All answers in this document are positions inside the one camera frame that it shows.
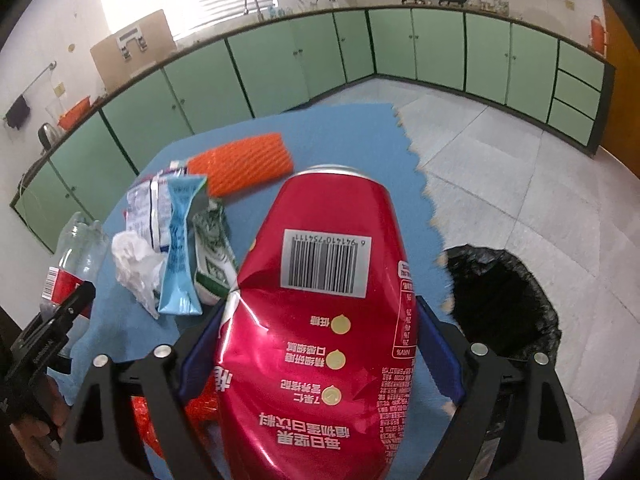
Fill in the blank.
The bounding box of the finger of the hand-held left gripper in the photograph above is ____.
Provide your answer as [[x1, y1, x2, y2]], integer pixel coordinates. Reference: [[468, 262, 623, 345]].
[[47, 280, 97, 323]]

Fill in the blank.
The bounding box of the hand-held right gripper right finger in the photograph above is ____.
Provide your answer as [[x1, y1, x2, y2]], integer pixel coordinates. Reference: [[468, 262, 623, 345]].
[[415, 295, 586, 480]]

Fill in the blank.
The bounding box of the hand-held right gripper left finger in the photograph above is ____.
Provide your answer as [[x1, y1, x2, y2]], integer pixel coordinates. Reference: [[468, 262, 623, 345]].
[[59, 300, 236, 480]]

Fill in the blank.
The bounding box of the clear bottle with red label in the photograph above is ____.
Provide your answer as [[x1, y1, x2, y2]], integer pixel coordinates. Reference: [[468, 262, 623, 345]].
[[41, 211, 111, 361]]

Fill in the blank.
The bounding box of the bin with black bag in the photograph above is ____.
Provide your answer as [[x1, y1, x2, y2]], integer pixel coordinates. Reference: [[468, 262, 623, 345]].
[[440, 244, 563, 461]]

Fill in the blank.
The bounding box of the crushed red drink can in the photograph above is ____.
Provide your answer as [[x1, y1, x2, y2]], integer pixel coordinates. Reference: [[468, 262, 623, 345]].
[[214, 164, 418, 480]]

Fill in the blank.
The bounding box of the person's left hand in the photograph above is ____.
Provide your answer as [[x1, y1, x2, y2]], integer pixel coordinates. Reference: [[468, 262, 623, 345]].
[[9, 374, 68, 463]]

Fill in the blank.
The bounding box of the red mesh bag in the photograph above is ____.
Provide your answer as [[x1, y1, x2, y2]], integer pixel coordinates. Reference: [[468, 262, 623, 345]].
[[130, 380, 222, 456]]

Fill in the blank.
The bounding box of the crumpled white plastic wrap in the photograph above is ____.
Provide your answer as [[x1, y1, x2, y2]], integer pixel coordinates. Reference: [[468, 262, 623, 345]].
[[111, 230, 168, 320]]

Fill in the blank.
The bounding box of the light blue snack packet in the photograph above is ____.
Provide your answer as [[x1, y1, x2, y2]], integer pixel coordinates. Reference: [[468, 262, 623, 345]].
[[157, 175, 208, 316]]

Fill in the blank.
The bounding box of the green white snack packet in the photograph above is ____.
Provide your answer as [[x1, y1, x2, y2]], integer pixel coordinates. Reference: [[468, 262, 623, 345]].
[[192, 199, 240, 306]]

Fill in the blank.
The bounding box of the silver white snack wrapper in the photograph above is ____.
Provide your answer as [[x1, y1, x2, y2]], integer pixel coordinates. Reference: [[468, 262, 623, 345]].
[[124, 167, 173, 253]]

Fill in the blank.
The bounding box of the steel kettle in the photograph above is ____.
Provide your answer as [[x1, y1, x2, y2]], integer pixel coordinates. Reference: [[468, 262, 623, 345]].
[[37, 122, 63, 153]]

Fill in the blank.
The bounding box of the orange plastic basin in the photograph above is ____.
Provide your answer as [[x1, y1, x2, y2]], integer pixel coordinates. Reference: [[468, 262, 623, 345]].
[[57, 96, 96, 128]]

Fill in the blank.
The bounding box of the white cloth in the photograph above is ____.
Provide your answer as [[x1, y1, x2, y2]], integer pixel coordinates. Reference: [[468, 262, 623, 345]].
[[574, 412, 622, 480]]

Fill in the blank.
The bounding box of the orange foam fruit net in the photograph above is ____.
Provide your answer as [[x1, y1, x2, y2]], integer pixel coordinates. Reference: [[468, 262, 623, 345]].
[[187, 132, 295, 198]]

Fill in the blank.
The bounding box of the black hanging cloth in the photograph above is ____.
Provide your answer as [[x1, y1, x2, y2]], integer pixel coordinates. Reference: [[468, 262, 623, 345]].
[[4, 94, 32, 131]]

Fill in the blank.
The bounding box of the blue foam mat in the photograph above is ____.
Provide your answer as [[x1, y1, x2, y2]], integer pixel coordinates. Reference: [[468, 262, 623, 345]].
[[85, 102, 461, 480]]

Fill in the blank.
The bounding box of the cardboard box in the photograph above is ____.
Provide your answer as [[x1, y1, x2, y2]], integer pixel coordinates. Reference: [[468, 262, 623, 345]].
[[90, 9, 176, 96]]

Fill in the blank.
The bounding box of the green base cabinet run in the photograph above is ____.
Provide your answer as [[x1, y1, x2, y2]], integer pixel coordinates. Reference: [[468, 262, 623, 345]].
[[10, 5, 616, 256]]

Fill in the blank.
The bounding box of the wooden door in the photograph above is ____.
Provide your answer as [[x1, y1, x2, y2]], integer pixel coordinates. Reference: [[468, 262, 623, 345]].
[[597, 0, 640, 181]]

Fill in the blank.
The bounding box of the red thermos flask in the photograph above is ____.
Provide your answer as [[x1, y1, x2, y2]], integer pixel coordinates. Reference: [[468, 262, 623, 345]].
[[587, 15, 608, 56]]

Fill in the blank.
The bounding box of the wall towel bar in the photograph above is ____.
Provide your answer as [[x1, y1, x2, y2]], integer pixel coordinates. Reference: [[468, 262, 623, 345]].
[[4, 60, 58, 126]]

